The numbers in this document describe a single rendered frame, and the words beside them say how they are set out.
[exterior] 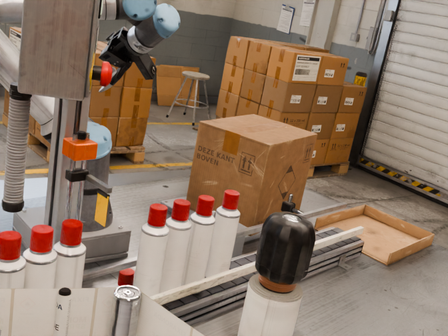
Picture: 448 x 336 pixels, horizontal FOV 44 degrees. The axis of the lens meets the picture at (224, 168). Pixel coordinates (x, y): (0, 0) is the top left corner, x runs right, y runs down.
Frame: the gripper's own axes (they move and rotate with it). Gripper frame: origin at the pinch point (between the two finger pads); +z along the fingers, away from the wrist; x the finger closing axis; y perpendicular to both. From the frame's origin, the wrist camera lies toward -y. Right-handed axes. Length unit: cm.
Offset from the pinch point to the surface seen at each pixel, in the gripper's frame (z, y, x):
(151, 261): -48, -5, 63
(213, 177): -16.1, -34.3, 22.6
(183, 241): -49, -10, 57
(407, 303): -55, -74, 49
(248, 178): -27, -38, 24
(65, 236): -52, 14, 66
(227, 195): -50, -17, 44
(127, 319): -67, 7, 78
